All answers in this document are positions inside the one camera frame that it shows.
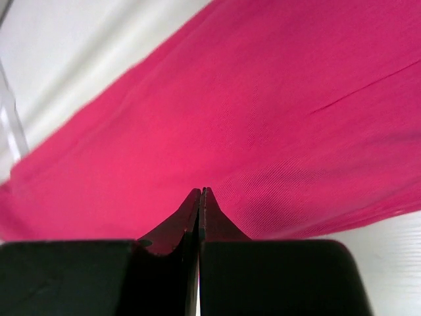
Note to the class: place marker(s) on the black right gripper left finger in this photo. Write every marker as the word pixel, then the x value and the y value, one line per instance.
pixel 153 275

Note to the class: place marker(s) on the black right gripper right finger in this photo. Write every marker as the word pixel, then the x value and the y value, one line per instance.
pixel 240 276

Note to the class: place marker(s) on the pink trousers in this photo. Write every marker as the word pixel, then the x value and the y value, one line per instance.
pixel 302 116

